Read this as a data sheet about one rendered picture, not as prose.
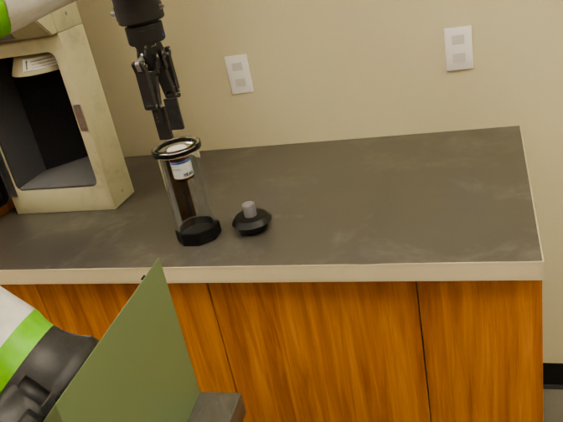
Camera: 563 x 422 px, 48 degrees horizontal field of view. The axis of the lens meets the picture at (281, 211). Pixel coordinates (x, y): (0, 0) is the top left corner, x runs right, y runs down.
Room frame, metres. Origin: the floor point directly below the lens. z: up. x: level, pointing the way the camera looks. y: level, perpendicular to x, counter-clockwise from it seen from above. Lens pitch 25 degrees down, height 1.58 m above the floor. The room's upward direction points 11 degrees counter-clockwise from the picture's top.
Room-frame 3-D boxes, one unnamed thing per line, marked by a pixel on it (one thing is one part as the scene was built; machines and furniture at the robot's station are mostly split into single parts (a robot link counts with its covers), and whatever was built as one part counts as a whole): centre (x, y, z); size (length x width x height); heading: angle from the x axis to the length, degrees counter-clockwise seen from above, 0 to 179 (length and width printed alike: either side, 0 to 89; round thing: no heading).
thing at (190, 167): (1.32, 0.20, 1.06); 0.11 x 0.11 x 0.21
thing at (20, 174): (1.75, 0.54, 1.19); 0.26 x 0.24 x 0.35; 70
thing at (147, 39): (1.32, 0.20, 1.38); 0.08 x 0.07 x 0.09; 159
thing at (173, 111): (1.35, 0.19, 1.23); 0.03 x 0.01 x 0.07; 69
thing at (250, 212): (1.30, 0.07, 0.97); 0.09 x 0.09 x 0.07
